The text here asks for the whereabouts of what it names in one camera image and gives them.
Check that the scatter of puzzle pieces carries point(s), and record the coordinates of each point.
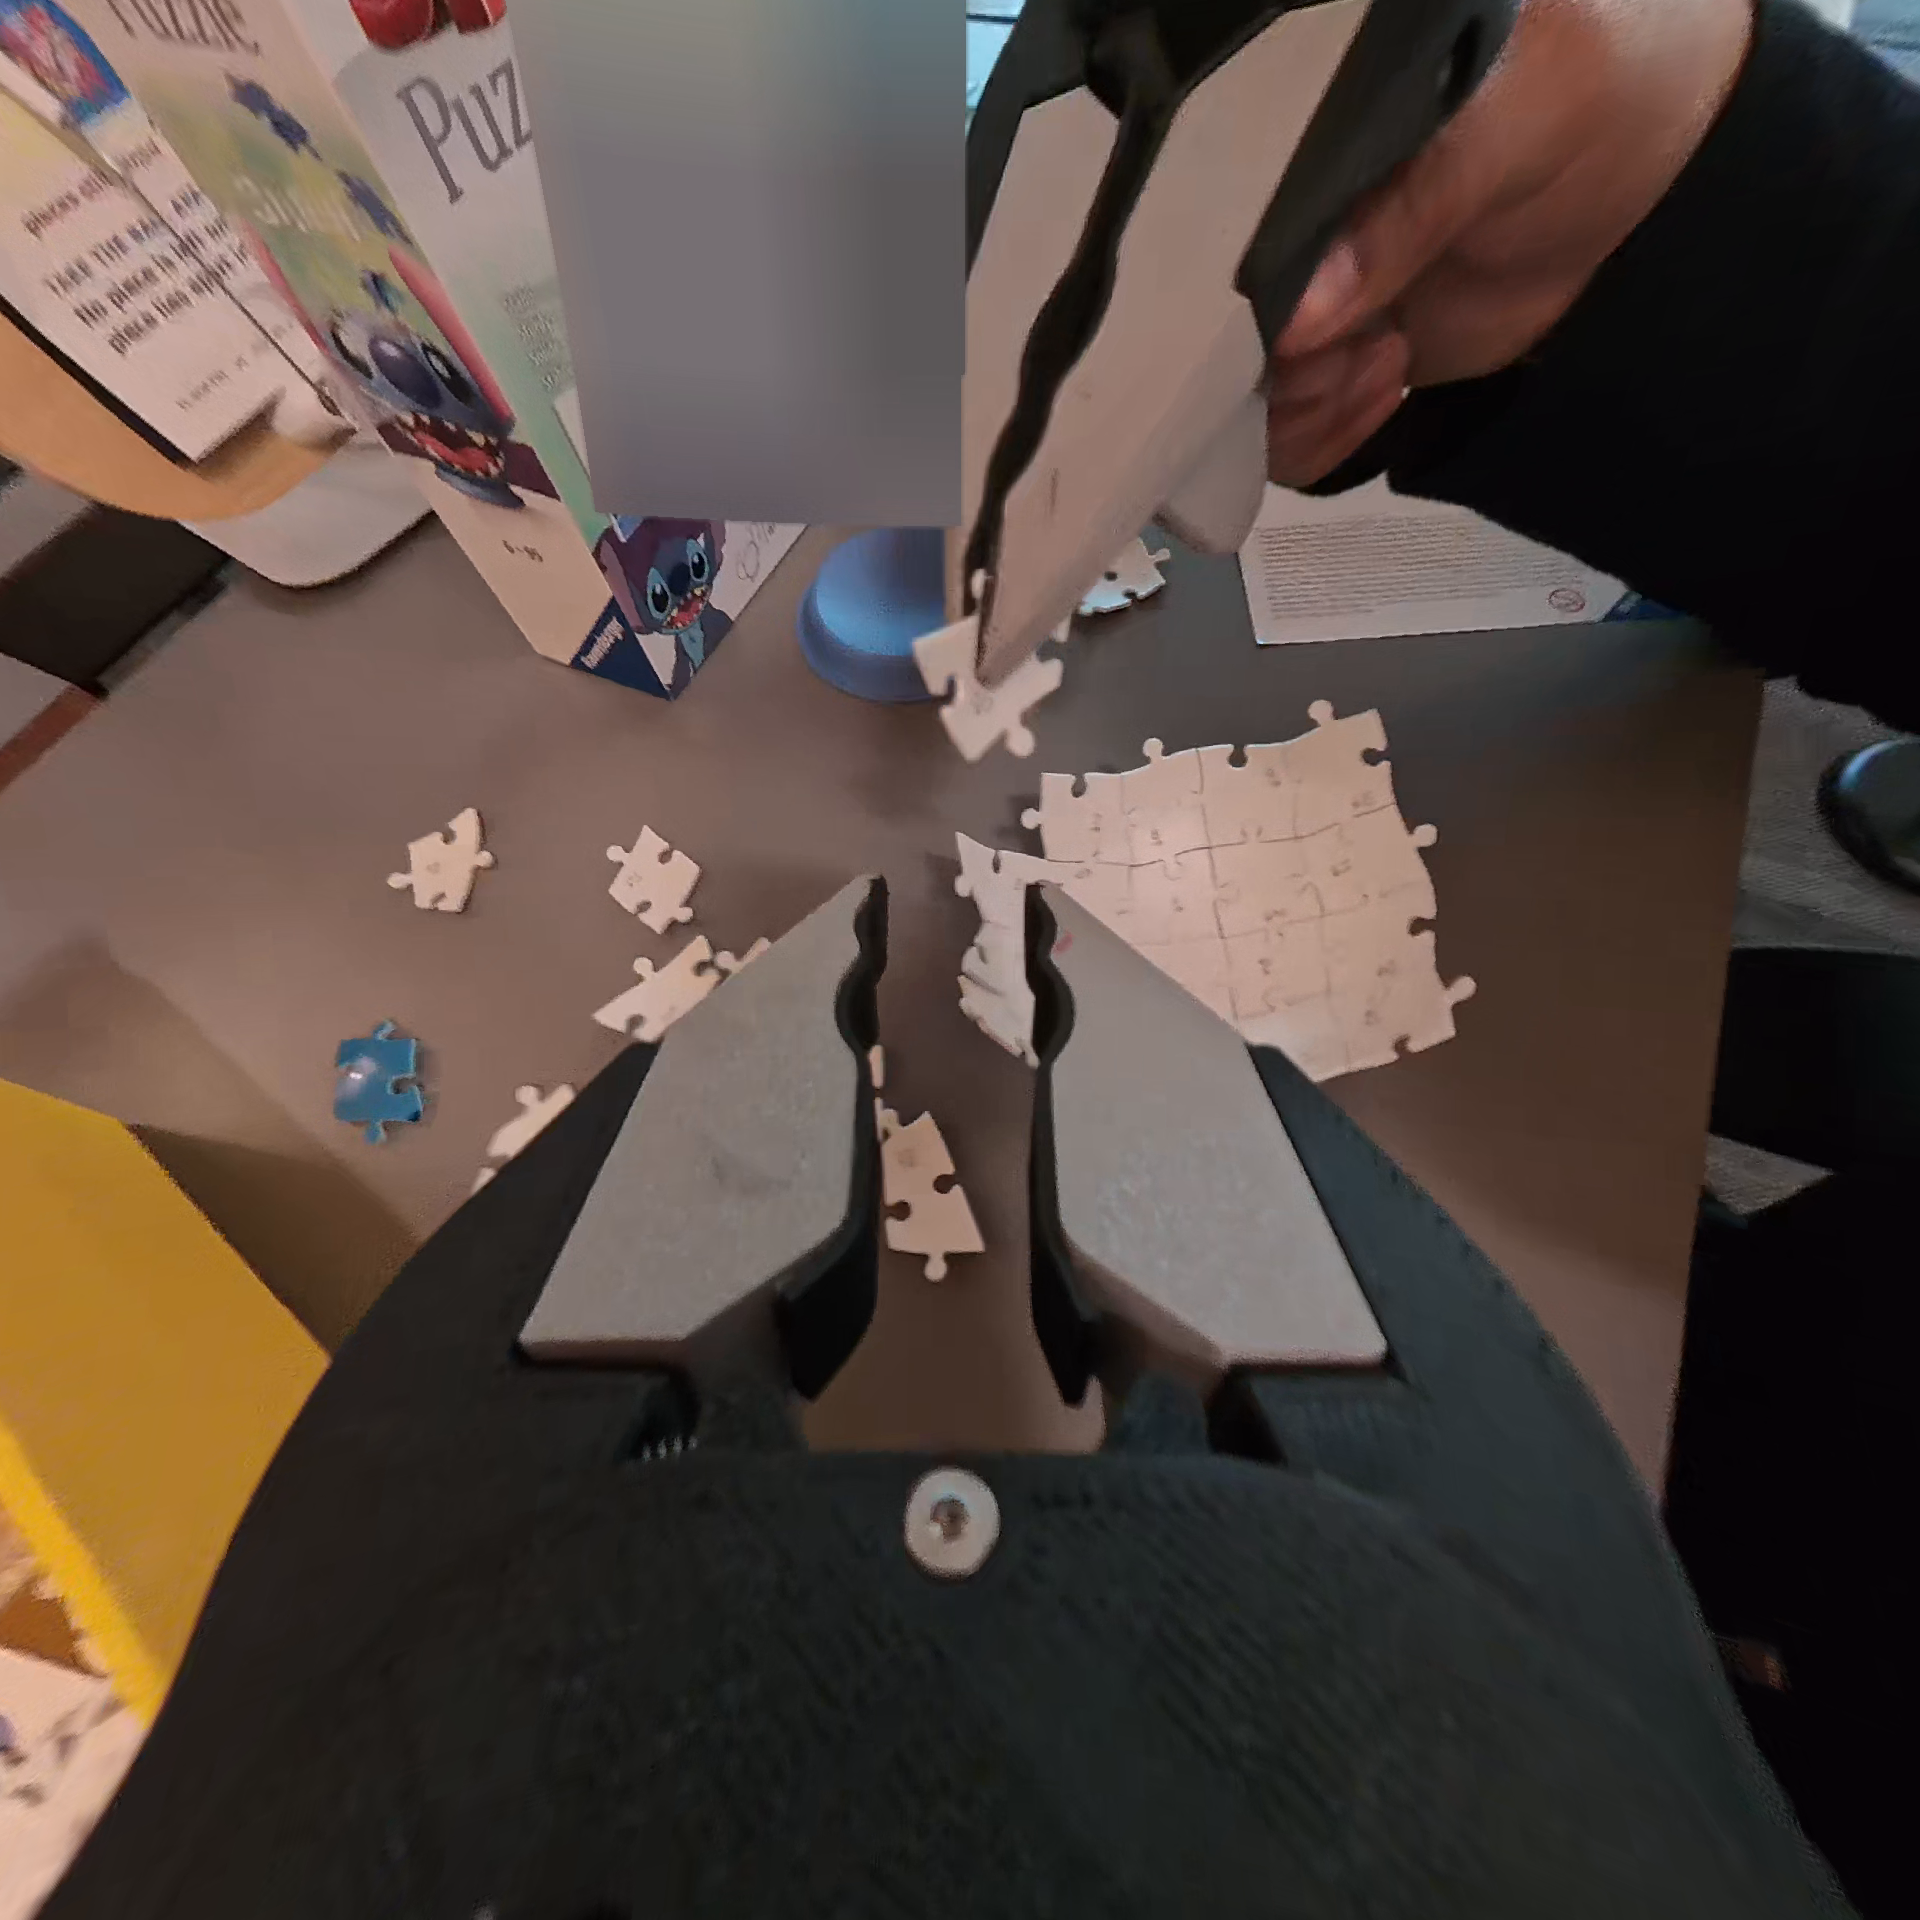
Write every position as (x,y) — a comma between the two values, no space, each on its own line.
(442,866)

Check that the light wooden panel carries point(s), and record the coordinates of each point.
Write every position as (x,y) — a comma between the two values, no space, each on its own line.
(90,457)

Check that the black rectangular pad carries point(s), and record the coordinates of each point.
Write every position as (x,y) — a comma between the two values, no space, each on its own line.
(107,599)

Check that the brown wooden stick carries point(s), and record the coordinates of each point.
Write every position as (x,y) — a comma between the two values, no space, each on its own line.
(38,744)

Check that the person's right hand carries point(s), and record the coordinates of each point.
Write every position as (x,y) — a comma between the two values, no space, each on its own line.
(1546,182)

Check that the colourful cartoon puzzle box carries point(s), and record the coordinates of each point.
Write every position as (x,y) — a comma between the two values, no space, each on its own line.
(451,299)

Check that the dark chair armrest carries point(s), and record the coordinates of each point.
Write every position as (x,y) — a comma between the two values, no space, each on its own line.
(1876,810)

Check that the yellow plastic bin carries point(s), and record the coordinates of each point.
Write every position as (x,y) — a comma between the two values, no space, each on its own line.
(136,1319)

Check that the blue puzzle piece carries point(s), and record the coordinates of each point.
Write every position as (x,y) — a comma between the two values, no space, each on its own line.
(375,1080)

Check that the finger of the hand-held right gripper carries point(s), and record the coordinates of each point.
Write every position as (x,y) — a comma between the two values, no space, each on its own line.
(1021,270)
(1172,330)

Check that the single numbered puzzle piece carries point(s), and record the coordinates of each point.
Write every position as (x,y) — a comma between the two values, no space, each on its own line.
(983,705)

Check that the white printed leaflet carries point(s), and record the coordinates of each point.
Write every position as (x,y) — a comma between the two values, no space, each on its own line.
(1424,579)

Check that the illustrated instruction poster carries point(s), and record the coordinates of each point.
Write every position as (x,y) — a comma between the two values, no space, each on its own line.
(136,254)

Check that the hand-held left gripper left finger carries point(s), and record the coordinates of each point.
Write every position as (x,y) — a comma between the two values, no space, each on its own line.
(720,1171)

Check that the white panel base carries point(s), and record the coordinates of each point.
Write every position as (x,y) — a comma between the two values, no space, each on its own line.
(331,523)

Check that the blue round plastic stand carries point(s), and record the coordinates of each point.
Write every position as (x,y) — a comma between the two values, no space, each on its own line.
(862,630)

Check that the person's right forearm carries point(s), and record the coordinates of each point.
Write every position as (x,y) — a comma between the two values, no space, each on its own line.
(1757,390)

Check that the assembled curved puzzle section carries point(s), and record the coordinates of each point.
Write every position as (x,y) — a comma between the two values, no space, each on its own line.
(1276,902)

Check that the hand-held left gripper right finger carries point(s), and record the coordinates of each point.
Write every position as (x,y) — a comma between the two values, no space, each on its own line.
(1186,1185)

